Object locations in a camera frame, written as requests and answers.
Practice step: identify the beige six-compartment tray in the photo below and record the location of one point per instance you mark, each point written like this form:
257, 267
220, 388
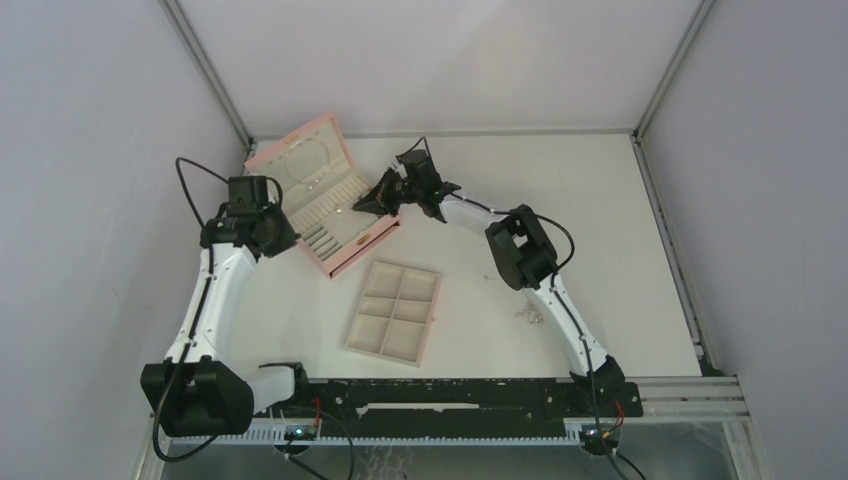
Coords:
394, 314

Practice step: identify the white slotted cable duct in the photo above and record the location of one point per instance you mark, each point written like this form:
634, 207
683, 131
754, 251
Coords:
327, 435

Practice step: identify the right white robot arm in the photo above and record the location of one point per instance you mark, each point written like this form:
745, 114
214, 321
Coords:
524, 257

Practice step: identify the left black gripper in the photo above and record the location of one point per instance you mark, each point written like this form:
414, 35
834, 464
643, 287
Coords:
288, 236

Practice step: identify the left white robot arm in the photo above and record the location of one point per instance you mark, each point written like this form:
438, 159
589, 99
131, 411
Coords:
194, 392

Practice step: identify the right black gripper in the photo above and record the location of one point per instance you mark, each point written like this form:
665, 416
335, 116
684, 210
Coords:
378, 200

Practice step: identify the pink jewelry box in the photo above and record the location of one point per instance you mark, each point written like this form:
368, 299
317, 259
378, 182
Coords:
320, 184

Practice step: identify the black mounting base plate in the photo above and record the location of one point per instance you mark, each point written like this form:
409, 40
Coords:
450, 406

